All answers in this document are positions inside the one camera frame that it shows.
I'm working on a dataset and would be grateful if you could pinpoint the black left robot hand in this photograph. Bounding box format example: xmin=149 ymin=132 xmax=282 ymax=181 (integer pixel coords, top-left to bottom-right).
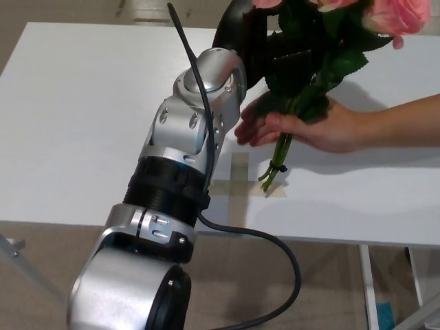
xmin=212 ymin=0 xmax=322 ymax=94

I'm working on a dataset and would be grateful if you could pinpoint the human hand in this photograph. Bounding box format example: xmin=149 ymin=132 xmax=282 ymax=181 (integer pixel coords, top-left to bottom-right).
xmin=234 ymin=92 xmax=362 ymax=155

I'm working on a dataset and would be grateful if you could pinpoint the pink rose bouquet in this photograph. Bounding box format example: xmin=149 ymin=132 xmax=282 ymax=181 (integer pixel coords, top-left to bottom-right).
xmin=252 ymin=0 xmax=430 ymax=192

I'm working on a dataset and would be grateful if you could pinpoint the human forearm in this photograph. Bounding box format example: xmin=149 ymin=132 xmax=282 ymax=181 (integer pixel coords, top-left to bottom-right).
xmin=353 ymin=95 xmax=440 ymax=153

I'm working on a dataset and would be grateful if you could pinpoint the short beige tape strip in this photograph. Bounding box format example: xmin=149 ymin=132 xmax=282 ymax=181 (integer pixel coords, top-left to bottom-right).
xmin=209 ymin=179 xmax=288 ymax=199

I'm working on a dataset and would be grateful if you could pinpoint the white table leg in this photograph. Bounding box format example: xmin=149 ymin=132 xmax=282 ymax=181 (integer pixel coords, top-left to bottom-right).
xmin=359 ymin=244 xmax=381 ymax=330
xmin=407 ymin=246 xmax=426 ymax=307

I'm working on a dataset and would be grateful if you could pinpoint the blue floor object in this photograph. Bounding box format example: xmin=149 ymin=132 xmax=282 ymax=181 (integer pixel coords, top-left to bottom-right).
xmin=376 ymin=300 xmax=393 ymax=330

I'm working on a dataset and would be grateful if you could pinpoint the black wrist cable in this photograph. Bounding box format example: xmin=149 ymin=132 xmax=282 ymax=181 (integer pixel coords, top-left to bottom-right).
xmin=167 ymin=2 xmax=303 ymax=330

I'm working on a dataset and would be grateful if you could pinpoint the grey metal frame bar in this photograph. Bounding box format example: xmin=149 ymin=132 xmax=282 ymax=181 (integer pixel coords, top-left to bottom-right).
xmin=395 ymin=302 xmax=440 ymax=330

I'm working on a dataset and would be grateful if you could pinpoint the grey metal frame with bracket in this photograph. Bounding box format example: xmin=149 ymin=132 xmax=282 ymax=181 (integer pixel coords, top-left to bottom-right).
xmin=0 ymin=233 xmax=67 ymax=312

